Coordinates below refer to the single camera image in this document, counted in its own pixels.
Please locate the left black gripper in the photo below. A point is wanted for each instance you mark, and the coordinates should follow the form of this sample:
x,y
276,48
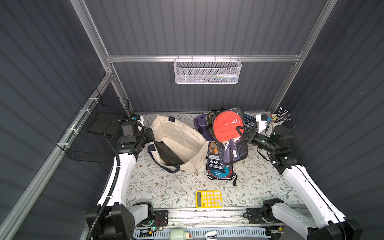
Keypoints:
x,y
149,135

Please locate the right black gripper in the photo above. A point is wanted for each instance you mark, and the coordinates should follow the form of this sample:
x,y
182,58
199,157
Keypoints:
x,y
250,135

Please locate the black zippered paddle case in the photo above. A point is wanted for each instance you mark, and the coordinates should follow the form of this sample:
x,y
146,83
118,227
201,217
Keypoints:
x,y
168,155

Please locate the olive green paddle cover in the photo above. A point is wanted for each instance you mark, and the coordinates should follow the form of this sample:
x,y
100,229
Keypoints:
x,y
210,118

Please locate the floral canvas tote bag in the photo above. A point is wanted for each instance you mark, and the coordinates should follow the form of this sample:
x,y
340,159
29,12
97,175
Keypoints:
x,y
185,141

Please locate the blue Deerway paddle set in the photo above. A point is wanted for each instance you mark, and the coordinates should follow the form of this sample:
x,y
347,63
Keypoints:
x,y
250,121
215,169

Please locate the purple round case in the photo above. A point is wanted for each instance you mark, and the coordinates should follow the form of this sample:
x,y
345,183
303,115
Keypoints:
x,y
201,126

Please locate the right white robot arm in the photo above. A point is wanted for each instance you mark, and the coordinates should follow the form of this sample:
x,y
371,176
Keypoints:
x,y
327,222

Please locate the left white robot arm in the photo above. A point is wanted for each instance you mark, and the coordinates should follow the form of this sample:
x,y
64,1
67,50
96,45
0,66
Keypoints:
x,y
111,219

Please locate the white pen cup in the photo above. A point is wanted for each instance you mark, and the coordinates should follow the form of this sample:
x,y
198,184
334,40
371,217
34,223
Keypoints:
x,y
272,124

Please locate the yellow calculator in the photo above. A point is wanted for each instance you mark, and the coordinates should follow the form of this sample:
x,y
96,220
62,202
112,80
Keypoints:
x,y
209,199

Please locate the black wire side basket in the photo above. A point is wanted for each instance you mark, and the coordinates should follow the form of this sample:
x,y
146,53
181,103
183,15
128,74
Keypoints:
x,y
87,139

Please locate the white wire wall basket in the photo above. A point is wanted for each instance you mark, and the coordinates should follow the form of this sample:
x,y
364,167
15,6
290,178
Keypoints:
x,y
204,72

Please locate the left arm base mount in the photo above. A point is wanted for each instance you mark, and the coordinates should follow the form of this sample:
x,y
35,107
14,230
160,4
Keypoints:
x,y
159,219

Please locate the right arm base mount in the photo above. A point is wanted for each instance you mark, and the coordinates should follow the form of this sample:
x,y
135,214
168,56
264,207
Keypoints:
x,y
256,215

